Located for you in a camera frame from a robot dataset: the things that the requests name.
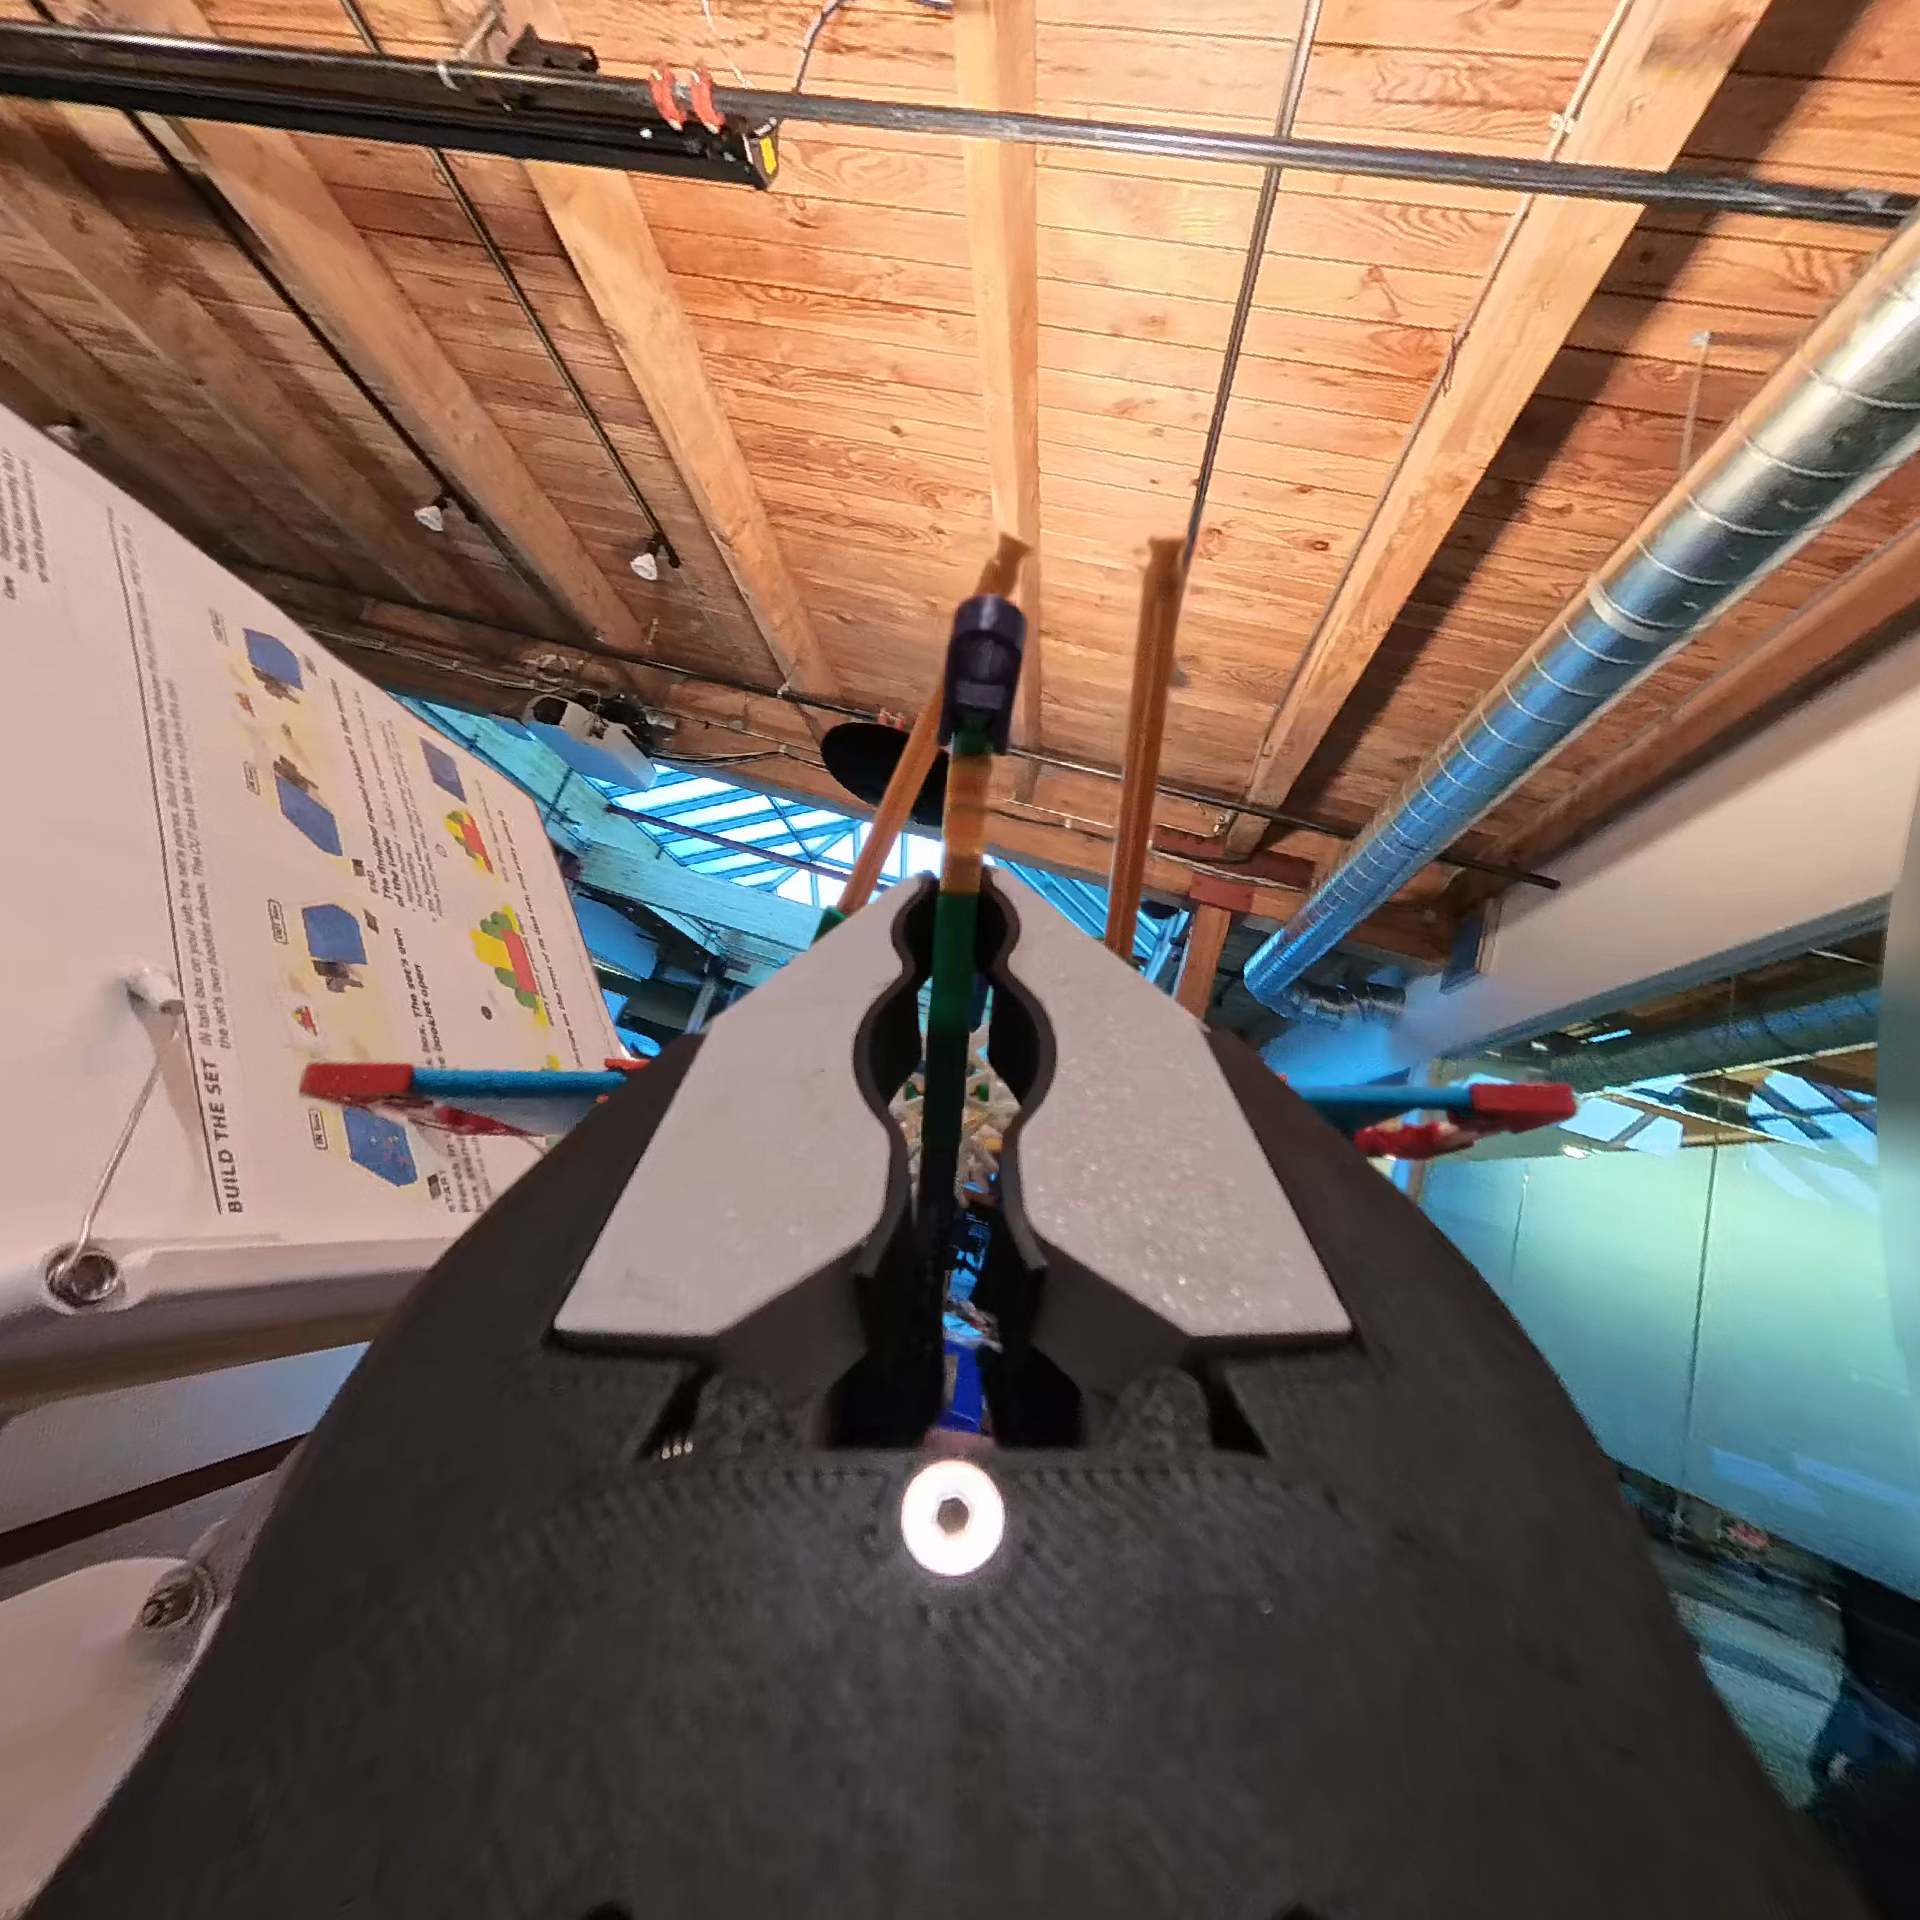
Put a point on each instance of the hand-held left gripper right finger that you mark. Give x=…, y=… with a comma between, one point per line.
x=1185, y=1200

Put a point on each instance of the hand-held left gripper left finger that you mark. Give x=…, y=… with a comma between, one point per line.
x=721, y=1200

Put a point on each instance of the colourful toy construction model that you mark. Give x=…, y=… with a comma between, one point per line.
x=990, y=661

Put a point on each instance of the white ceiling device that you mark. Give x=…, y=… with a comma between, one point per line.
x=593, y=744

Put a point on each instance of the white tilted reading stand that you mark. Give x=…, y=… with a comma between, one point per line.
x=182, y=1305

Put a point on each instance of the printed instruction sheet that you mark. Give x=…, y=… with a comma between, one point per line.
x=224, y=900

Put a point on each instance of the metal ceiling pipe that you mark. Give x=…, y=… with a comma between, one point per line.
x=1349, y=148

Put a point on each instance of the silver ventilation duct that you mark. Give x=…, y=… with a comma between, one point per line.
x=1652, y=570

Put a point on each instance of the black ceiling light rail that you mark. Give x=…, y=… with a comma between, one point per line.
x=376, y=106

